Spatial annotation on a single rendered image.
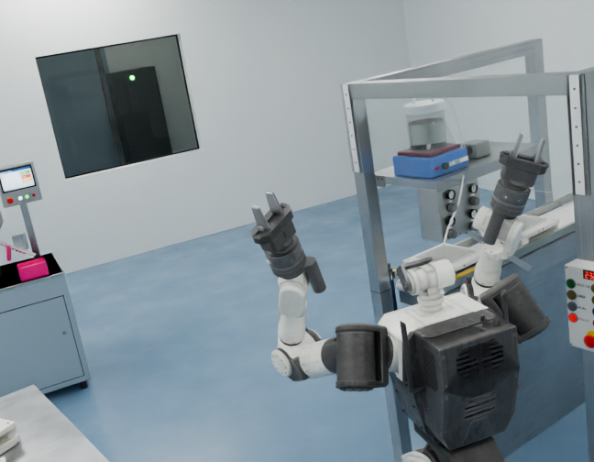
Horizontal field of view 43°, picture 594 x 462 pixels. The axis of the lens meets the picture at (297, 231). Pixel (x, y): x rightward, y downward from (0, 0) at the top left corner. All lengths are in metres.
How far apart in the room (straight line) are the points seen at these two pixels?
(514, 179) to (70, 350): 3.32
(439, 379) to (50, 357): 3.34
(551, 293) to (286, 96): 4.87
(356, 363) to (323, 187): 6.42
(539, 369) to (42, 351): 2.80
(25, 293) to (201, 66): 3.61
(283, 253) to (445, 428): 0.54
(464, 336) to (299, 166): 6.33
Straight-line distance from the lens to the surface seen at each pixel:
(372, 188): 2.94
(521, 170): 1.99
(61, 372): 4.78
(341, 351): 1.76
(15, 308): 4.63
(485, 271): 2.16
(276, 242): 1.71
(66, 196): 7.30
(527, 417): 3.56
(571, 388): 3.79
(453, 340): 1.71
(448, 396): 1.73
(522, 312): 1.93
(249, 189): 7.76
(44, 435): 2.56
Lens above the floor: 1.96
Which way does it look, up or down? 16 degrees down
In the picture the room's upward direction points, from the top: 9 degrees counter-clockwise
